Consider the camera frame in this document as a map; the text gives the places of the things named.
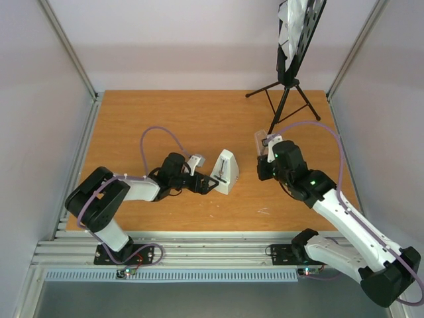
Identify grey slotted cable duct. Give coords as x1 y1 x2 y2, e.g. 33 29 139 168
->
45 268 297 283

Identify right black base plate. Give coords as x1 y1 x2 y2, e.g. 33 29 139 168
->
265 244 299 266

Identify left aluminium frame post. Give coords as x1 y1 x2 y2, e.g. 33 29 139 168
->
36 0 99 103

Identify aluminium frame post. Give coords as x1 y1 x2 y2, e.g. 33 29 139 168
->
36 0 99 103
325 0 390 100

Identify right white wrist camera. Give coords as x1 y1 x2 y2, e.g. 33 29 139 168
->
264 134 283 163

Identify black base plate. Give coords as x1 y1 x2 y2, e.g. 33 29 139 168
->
93 243 155 266
265 244 299 266

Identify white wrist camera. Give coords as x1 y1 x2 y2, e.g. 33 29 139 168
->
264 134 283 163
185 154 205 176

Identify white metronome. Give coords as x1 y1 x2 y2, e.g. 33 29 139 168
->
210 149 239 195

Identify right aluminium frame post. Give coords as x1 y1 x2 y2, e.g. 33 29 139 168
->
325 0 390 100

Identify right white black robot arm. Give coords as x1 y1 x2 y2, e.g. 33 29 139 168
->
256 135 421 307

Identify black music stand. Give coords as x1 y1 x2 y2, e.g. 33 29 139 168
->
246 0 327 134

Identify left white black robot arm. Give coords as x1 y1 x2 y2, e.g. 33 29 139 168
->
64 152 219 264

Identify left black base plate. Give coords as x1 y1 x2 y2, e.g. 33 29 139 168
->
93 243 155 266

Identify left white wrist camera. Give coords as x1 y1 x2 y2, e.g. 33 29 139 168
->
185 154 205 176

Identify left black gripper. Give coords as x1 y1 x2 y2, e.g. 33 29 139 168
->
171 171 219 196

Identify aluminium rail base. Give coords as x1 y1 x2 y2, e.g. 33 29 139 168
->
32 231 365 270

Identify clear plastic metronome cover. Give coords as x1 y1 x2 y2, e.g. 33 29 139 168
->
254 130 268 157

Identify white sheet music paper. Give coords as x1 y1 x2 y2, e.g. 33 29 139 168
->
278 0 308 59

